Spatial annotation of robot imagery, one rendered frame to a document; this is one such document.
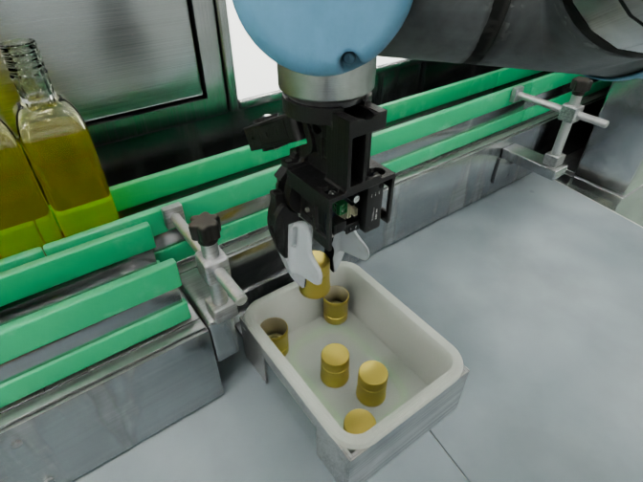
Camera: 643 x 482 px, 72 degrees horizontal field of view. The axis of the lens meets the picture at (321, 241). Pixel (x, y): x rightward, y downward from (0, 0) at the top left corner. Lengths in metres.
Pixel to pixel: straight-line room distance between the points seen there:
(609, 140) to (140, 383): 0.94
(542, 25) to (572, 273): 0.64
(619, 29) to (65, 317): 0.42
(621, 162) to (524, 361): 0.54
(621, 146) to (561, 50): 0.84
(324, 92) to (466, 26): 0.13
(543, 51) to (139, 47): 0.50
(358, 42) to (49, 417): 0.42
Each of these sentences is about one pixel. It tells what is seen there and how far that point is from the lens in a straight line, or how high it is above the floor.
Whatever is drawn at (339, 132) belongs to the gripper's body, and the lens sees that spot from 0.33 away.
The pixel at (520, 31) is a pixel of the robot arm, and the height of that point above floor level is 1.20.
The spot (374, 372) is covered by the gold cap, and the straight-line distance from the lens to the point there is 0.53.
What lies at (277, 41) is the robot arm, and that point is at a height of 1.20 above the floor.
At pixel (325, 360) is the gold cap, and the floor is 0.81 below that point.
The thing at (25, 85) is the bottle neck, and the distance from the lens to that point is 0.48.
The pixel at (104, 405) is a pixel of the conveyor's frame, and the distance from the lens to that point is 0.51.
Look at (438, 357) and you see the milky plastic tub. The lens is 0.54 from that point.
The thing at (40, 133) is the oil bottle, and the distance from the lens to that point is 0.48.
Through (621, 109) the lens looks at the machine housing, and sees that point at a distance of 1.05.
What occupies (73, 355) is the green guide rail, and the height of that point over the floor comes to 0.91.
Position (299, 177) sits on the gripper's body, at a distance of 0.37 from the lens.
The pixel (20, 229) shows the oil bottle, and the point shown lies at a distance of 0.51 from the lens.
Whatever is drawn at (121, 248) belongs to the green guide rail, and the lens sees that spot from 0.51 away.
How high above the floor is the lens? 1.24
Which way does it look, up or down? 39 degrees down
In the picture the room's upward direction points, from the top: straight up
